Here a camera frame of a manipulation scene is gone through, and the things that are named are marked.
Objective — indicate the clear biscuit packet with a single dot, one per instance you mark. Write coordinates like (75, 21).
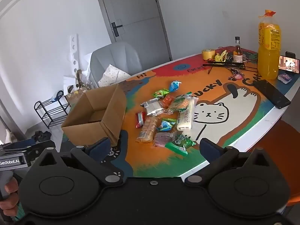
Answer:
(147, 130)

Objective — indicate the brown paper bag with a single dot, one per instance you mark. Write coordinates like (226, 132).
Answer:
(77, 91)

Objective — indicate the black shoe rack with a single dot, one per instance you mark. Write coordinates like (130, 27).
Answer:
(50, 112)

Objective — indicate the person's left hand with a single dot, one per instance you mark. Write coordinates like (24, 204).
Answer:
(13, 199)

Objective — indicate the black folded tripod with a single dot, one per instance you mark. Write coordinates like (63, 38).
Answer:
(225, 65)

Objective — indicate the long black device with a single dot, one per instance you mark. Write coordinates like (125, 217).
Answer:
(273, 93)

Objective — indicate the white perforated board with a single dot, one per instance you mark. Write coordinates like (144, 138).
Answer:
(73, 51)

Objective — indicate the long white snack packet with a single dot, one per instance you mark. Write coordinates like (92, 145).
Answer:
(185, 119)

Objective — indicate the yellow green bread packet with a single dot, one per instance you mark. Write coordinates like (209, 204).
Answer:
(180, 103)

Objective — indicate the small pink white packet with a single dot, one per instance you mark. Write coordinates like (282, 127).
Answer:
(284, 78)

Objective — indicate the silver snack packet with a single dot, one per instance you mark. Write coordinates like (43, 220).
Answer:
(152, 107)

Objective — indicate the black item on floor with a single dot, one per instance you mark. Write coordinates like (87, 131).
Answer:
(42, 136)

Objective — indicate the large green snack packet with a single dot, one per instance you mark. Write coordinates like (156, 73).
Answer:
(181, 144)

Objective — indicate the blue green snack packet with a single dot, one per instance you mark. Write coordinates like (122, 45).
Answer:
(166, 124)

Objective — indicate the orange snack packet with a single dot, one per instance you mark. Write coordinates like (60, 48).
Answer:
(168, 101)

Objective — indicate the blue item on rack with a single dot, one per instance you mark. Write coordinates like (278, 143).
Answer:
(57, 96)

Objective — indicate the yellow tape roll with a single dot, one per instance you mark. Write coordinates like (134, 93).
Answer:
(208, 54)

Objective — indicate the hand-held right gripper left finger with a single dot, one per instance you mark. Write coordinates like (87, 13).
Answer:
(100, 148)

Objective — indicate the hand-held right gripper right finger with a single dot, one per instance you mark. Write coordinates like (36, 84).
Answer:
(209, 148)

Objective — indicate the phone on stand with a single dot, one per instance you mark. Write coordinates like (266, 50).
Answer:
(289, 63)

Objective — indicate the red snack packet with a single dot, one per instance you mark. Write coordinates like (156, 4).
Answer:
(140, 119)

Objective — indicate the brown cardboard box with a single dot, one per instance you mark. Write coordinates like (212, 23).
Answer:
(93, 103)

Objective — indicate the dark purple snack packet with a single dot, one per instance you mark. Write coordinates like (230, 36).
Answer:
(164, 139)

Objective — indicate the grey door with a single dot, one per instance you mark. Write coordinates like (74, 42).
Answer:
(140, 16)

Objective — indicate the grey chair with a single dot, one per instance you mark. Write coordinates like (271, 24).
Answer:
(117, 54)

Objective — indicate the yellow crumpled wrapper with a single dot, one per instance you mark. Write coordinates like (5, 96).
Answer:
(221, 56)

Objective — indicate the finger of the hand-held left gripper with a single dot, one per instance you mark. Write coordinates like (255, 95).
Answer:
(39, 145)

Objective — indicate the orange juice bottle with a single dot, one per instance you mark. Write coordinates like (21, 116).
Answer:
(268, 51)

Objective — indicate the small green snack packet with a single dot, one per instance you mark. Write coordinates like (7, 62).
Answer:
(161, 93)

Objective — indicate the small glass bottle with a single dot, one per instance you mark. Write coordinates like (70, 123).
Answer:
(238, 54)

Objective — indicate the orange chair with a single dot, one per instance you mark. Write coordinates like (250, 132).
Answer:
(286, 140)

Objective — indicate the white dotted cushion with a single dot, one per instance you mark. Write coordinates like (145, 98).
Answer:
(112, 75)

